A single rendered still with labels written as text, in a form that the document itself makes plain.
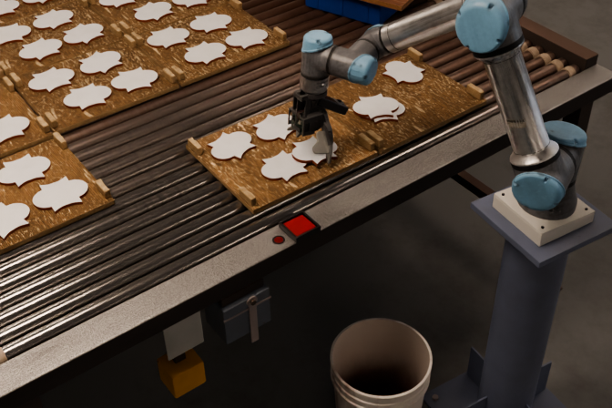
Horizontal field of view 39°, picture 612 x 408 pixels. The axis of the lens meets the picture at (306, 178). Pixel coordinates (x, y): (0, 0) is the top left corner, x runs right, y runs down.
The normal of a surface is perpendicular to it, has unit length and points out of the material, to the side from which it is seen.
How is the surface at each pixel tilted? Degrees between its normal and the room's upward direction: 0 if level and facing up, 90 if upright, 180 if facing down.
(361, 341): 87
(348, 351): 87
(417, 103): 0
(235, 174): 0
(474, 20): 81
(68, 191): 0
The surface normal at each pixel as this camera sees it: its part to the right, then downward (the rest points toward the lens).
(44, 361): -0.02, -0.78
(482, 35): -0.52, 0.41
